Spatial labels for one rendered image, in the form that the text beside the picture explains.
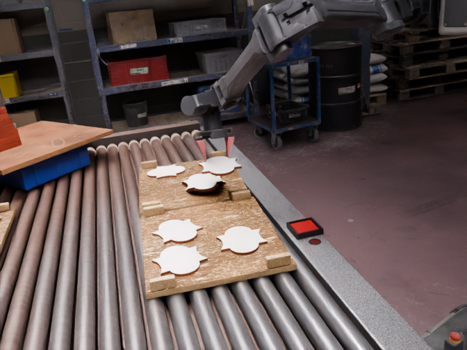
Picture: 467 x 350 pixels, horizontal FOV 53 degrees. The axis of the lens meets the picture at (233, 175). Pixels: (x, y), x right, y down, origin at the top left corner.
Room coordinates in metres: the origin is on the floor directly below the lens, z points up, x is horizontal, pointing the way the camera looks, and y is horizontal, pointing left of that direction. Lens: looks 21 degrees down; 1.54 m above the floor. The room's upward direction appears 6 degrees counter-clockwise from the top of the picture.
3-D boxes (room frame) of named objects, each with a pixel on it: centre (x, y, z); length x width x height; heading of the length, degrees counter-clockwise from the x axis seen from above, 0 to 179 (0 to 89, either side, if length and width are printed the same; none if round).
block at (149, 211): (1.28, 0.25, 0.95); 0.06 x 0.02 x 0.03; 100
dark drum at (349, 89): (5.19, -1.21, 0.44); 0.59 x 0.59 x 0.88
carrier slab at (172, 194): (1.52, 0.15, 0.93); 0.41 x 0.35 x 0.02; 9
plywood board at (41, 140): (1.88, 0.83, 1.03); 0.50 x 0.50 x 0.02; 53
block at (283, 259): (0.94, -0.08, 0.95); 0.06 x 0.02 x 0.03; 100
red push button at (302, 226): (1.13, -0.18, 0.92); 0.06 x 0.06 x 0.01; 13
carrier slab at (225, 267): (1.11, 0.08, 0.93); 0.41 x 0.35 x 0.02; 10
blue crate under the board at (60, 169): (1.82, 0.79, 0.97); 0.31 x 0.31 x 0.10; 53
